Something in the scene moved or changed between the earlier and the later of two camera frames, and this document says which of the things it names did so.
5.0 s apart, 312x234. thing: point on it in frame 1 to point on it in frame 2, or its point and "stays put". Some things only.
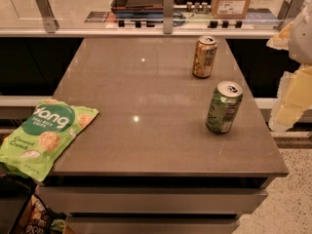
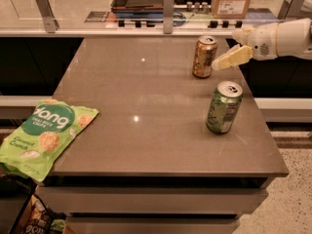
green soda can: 223,106 stays put
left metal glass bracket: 43,4 stays put
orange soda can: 205,57 stays put
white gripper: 301,38 to 263,43
